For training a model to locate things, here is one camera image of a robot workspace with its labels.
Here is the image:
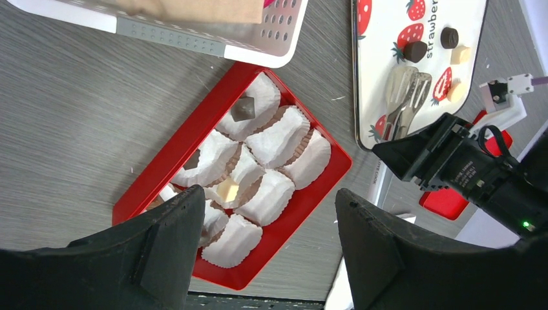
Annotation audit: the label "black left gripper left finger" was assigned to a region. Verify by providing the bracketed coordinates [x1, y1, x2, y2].
[1, 185, 205, 309]

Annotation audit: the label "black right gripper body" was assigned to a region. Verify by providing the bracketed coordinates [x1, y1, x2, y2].
[371, 112, 485, 193]

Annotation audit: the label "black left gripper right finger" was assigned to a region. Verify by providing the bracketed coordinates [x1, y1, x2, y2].
[335, 189, 547, 309]

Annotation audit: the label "red box lid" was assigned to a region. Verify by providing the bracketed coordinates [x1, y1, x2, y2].
[419, 110, 513, 220]

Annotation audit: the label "metal tongs with grey handle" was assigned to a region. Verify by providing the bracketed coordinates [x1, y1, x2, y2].
[368, 65, 433, 206]

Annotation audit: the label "white square chocolate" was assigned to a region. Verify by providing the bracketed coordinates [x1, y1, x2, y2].
[216, 178, 239, 203]

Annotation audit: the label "dark chocolate piece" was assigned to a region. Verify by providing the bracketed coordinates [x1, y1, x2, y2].
[230, 96, 255, 122]

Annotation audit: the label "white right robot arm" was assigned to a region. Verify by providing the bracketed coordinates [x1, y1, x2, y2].
[372, 113, 547, 238]

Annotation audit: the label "red chocolate box tray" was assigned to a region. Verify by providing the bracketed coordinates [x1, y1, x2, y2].
[112, 62, 352, 290]

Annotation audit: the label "white folded cloth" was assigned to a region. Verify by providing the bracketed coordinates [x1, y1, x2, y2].
[324, 214, 416, 310]

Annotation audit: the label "strawberry print tray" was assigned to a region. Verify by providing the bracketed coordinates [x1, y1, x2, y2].
[351, 0, 488, 150]

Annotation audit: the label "white plastic basket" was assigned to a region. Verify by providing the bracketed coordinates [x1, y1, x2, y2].
[11, 1, 308, 68]

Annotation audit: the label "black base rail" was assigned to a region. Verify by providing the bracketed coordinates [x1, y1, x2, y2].
[184, 292, 324, 310]

